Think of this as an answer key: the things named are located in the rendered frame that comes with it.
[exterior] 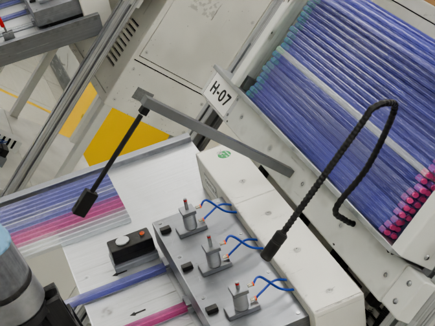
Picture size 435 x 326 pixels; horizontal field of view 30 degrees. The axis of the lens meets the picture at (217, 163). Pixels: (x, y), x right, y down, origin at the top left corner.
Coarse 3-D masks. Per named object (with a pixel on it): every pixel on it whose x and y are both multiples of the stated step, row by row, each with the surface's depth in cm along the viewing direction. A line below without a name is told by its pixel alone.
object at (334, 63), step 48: (336, 0) 143; (288, 48) 150; (336, 48) 139; (384, 48) 129; (432, 48) 121; (288, 96) 144; (336, 96) 134; (384, 96) 125; (432, 96) 117; (336, 144) 129; (384, 144) 121; (432, 144) 114; (384, 192) 118; (432, 192) 116
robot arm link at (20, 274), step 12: (0, 228) 97; (0, 240) 96; (0, 252) 96; (12, 252) 98; (0, 264) 97; (12, 264) 98; (24, 264) 101; (0, 276) 97; (12, 276) 98; (24, 276) 100; (0, 288) 98; (12, 288) 99; (24, 288) 100; (0, 300) 99; (12, 300) 99
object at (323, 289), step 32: (224, 160) 150; (224, 192) 142; (256, 192) 140; (256, 224) 133; (288, 256) 125; (320, 256) 124; (320, 288) 118; (352, 288) 117; (320, 320) 115; (352, 320) 118
